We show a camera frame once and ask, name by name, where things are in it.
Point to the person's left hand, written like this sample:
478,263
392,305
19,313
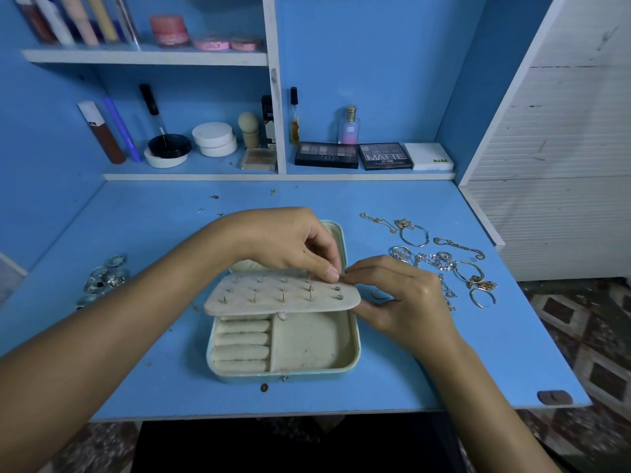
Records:
281,241

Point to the person's right hand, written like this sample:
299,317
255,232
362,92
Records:
414,310

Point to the cream jewellery box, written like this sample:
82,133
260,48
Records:
311,345

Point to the pile of silver rings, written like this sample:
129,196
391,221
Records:
104,279

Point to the person's right forearm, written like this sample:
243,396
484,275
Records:
498,418

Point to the person's left forearm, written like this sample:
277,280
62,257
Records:
99,354

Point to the white flat box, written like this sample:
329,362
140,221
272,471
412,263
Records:
429,157

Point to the person's dark clothing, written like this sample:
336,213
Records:
296,443

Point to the square brown powder compact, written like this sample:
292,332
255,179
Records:
259,160

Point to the dark eyeshadow palette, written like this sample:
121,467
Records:
326,155

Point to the black cosmetic bottle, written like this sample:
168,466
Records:
268,123

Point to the beige makeup sponge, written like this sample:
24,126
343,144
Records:
248,125

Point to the white round cream jar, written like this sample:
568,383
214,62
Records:
215,140

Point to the thin dark cosmetic bottle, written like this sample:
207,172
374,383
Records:
294,118

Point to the small pink perfume bottle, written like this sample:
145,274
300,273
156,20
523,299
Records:
349,128

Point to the black lettered eyeshadow palette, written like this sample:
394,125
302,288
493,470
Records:
384,156

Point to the white bowl black inside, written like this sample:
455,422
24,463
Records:
170,148

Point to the white shelf unit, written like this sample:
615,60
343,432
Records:
276,64

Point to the black makeup brush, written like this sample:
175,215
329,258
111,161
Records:
151,105

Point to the blue cosmetic tube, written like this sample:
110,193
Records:
122,131

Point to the pink flat compact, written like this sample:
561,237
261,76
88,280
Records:
212,44
246,44

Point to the white slatted cabinet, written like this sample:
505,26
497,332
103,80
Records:
562,172

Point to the brown lipstick tube white cap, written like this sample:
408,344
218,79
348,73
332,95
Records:
104,135

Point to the pink round jar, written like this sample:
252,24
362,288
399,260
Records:
170,30

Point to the white framed marbled panel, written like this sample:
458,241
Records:
10,276

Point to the short beige cosmetic tube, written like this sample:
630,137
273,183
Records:
104,16

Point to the white tube blue label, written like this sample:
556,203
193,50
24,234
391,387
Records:
57,19

